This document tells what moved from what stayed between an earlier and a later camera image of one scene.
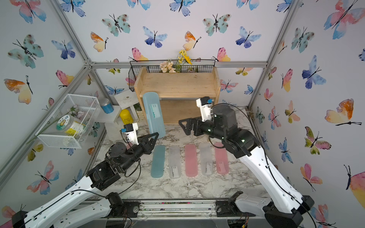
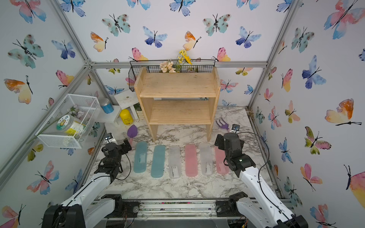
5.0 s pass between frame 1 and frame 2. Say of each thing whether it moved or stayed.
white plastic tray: stayed
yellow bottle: stayed
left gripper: moved
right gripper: moved
